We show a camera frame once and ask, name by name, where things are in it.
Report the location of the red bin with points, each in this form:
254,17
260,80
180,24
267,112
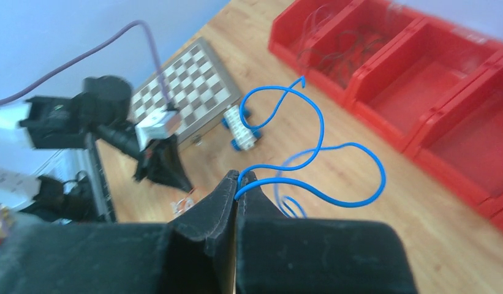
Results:
427,65
461,145
295,31
377,24

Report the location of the checkered chessboard mat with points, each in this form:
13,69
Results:
199,85

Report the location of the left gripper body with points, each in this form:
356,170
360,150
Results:
123,137

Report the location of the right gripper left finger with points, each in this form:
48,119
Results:
191,254

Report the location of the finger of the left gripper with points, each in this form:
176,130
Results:
160,163

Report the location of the white toy car blue wheels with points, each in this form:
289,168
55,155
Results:
243,138

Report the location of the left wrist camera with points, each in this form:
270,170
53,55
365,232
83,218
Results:
159,124

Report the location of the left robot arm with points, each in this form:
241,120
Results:
103,110

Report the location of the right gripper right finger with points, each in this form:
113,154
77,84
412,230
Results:
278,254

